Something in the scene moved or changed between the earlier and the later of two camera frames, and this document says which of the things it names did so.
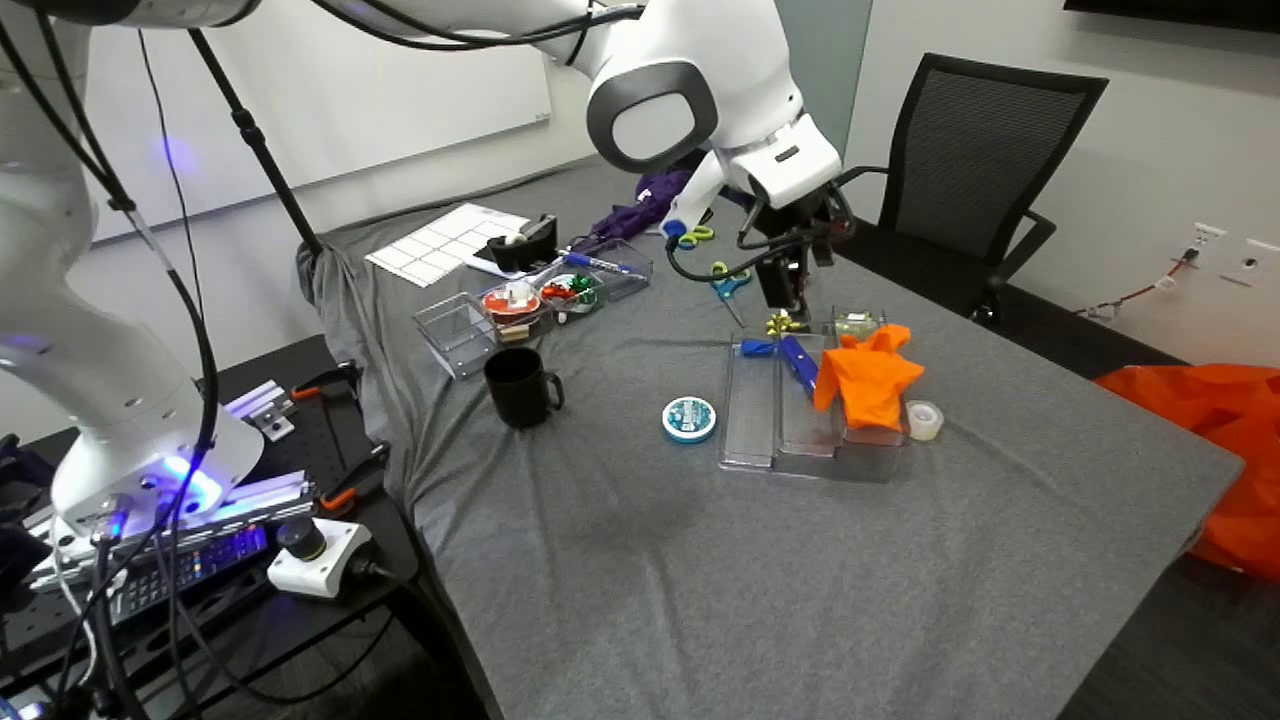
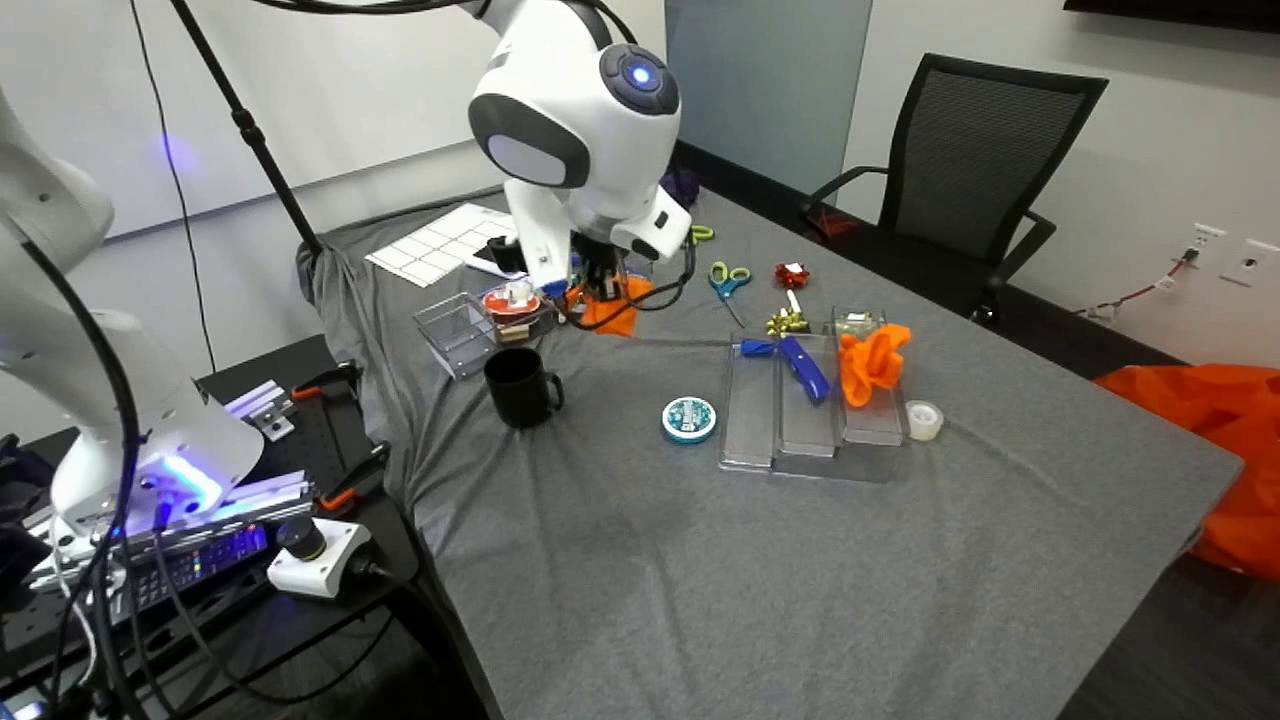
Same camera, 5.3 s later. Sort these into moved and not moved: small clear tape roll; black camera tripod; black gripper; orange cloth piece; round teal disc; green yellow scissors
Moved: orange cloth piece; black gripper
Not moved: black camera tripod; round teal disc; small clear tape roll; green yellow scissors
